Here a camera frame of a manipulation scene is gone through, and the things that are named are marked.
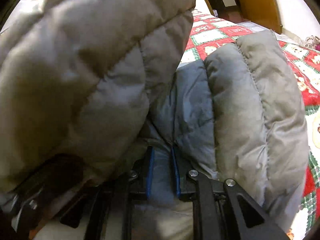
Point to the brown wooden door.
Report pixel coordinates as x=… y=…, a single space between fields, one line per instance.
x=262 y=12

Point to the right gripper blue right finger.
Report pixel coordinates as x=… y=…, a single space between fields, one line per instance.
x=175 y=173

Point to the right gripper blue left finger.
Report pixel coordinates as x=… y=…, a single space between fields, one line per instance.
x=150 y=159

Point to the pile of clothes on floor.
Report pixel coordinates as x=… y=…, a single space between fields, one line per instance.
x=312 y=42

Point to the grey puffer jacket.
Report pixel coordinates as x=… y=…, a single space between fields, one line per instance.
x=86 y=87

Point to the red patchwork bear quilt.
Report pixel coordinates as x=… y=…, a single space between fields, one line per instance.
x=248 y=109

